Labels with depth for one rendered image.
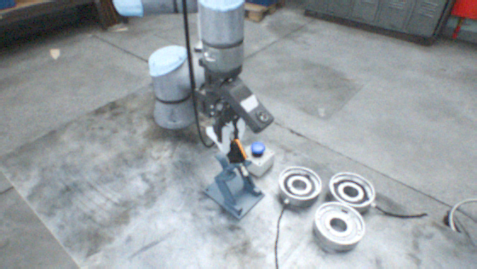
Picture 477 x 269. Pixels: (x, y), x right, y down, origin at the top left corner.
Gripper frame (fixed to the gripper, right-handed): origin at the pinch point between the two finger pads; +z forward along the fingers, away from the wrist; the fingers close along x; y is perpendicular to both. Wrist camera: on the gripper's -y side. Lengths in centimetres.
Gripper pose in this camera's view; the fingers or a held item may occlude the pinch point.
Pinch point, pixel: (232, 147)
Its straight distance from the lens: 67.4
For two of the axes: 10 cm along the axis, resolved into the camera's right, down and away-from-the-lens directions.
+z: 0.0, 7.6, 6.5
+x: -6.8, 4.8, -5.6
